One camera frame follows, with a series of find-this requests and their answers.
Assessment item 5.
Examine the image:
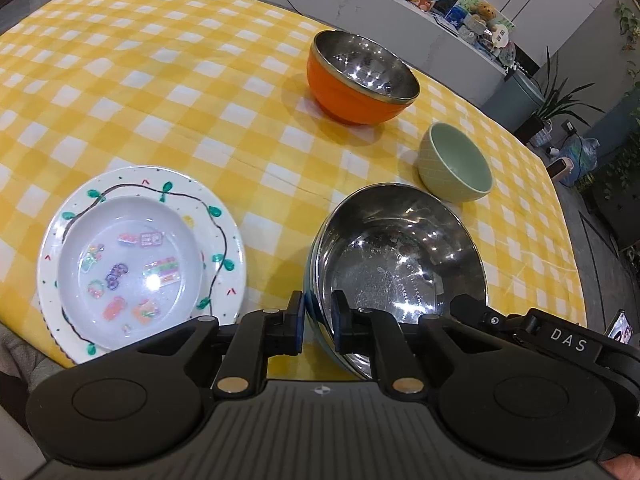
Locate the grey trash bin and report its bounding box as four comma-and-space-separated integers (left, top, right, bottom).
482, 69, 543, 133

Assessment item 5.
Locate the orange steel bowl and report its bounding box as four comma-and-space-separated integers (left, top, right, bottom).
306, 30, 420, 126

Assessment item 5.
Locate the bushy green plant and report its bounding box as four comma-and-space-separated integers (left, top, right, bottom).
585, 135, 640, 211

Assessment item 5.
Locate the brown teddy bear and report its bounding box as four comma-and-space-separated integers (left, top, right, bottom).
472, 2, 501, 28

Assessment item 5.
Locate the blue steel bowl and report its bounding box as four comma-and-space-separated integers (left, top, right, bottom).
310, 184, 488, 381

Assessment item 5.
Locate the painted white plate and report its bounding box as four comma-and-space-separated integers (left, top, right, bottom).
37, 166, 248, 366

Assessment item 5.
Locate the green ceramic bowl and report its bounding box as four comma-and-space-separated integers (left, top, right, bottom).
418, 121, 493, 203

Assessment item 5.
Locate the smartphone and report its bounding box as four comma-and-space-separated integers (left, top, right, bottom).
605, 310, 633, 346

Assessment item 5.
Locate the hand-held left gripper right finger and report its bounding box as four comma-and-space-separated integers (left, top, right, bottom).
330, 290, 483, 396

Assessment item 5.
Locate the long-leaf potted plant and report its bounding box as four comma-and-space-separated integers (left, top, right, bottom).
530, 47, 606, 146

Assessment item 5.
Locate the small space heater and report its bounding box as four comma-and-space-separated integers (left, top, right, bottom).
547, 155, 576, 186

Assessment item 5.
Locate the person's right hand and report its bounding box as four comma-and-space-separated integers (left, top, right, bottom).
602, 452, 640, 480

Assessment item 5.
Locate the hanging vine plant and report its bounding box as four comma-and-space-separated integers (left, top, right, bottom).
614, 0, 640, 51

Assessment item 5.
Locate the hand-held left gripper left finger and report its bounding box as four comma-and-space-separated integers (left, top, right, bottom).
125, 291, 306, 397

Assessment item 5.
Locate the woven basket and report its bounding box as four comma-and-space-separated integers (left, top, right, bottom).
530, 120, 553, 148

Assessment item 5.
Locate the white marble TV cabinet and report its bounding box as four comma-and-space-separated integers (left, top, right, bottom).
295, 0, 543, 111

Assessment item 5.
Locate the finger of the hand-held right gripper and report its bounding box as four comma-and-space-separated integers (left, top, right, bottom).
450, 295, 531, 351

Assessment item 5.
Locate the small white dish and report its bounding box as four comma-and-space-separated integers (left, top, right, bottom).
56, 195, 206, 351

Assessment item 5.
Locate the yellow checked tablecloth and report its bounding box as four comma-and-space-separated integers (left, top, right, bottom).
0, 0, 588, 381

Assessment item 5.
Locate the person's left leg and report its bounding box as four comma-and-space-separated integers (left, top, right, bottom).
0, 320, 71, 411

